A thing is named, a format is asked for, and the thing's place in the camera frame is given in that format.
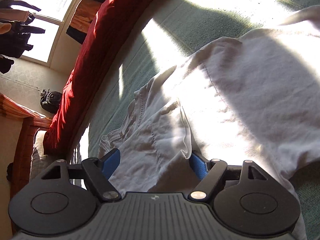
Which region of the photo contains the white printed t-shirt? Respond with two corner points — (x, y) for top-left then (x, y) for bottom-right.
(97, 5), (320, 240)

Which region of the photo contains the orange striped curtain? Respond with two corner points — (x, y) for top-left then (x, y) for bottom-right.
(0, 94), (48, 119)

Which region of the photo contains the black garment on rack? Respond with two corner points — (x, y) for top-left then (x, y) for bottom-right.
(65, 25), (88, 44)

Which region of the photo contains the red duvet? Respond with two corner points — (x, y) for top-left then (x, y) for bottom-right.
(42, 0), (180, 155)

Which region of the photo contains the pink hanging garment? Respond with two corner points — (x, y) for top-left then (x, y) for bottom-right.
(0, 9), (29, 34)

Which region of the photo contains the wooden headboard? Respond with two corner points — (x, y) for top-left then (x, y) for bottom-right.
(10, 116), (54, 193)

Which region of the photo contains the grey pillow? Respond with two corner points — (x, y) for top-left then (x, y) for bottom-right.
(30, 127), (83, 188)

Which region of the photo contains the large black hanging garment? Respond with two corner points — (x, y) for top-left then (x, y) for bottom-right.
(0, 20), (47, 59)

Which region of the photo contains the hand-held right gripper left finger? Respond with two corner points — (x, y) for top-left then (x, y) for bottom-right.
(40, 148), (120, 202)

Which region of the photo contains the green plaid blanket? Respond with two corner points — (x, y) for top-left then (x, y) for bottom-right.
(67, 0), (320, 240)

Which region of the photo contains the black backpack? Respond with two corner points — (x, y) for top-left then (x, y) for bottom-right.
(40, 89), (63, 114)

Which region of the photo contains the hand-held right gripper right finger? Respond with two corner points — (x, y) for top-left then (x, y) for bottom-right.
(188, 152), (269, 202)

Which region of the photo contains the orange hanging shirt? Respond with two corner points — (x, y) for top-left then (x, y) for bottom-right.
(69, 1), (100, 30)

